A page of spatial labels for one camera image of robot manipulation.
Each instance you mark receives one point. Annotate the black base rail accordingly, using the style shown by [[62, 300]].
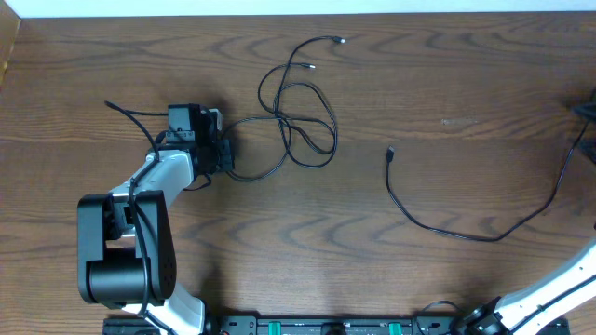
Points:
[[422, 323]]

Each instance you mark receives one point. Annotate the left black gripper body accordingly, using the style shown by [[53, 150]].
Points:
[[225, 159]]

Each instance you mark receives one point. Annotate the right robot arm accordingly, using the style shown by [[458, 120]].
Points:
[[529, 310]]

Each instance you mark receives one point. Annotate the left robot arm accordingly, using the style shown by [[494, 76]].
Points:
[[125, 254]]

